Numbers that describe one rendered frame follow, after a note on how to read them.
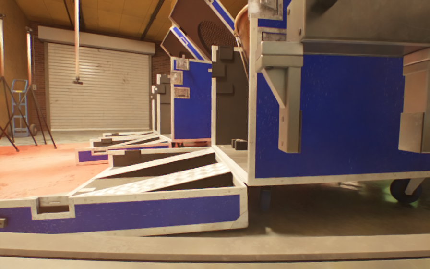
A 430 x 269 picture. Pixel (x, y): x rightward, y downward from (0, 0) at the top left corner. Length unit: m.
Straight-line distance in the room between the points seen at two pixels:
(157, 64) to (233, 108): 6.87
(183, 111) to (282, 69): 1.89
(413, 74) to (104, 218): 0.78
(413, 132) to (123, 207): 0.71
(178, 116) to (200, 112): 0.23
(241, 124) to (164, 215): 1.17
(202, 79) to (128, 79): 6.02
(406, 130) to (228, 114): 1.51
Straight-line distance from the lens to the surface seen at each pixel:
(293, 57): 0.22
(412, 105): 0.29
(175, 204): 0.73
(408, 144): 0.29
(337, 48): 0.25
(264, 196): 0.90
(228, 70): 1.77
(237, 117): 1.75
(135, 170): 1.43
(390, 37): 0.25
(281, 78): 0.22
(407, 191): 1.33
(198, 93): 2.14
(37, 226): 0.88
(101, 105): 7.91
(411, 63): 0.30
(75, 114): 7.93
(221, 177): 0.89
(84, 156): 2.05
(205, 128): 2.15
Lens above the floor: 0.39
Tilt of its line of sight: 4 degrees down
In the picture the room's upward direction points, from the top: straight up
